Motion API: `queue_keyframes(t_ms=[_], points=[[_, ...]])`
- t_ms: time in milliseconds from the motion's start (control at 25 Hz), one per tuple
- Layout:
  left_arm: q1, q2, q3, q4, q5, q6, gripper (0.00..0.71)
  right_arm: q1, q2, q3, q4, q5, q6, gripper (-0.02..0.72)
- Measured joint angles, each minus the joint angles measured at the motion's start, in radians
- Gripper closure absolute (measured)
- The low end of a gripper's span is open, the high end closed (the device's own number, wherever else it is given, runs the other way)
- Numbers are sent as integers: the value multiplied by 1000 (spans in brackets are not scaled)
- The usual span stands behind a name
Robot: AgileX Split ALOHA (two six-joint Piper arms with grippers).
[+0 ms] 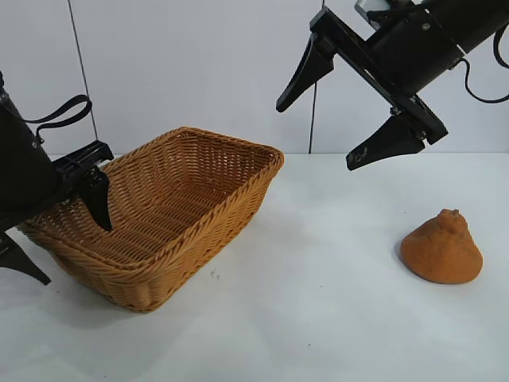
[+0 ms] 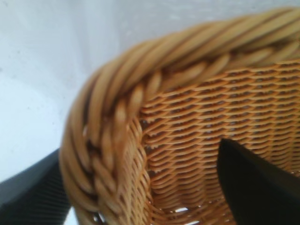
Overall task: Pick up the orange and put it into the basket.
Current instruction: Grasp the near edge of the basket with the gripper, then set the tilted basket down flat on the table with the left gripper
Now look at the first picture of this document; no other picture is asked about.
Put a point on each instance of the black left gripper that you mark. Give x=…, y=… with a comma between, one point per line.
x=24, y=175

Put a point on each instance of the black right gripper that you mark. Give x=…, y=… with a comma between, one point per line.
x=413, y=51

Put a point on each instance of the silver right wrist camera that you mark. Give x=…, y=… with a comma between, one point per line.
x=370, y=5

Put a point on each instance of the tan woven wicker basket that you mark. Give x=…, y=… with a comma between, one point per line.
x=167, y=207

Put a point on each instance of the bumpy orange fruit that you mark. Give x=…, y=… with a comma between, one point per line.
x=441, y=254

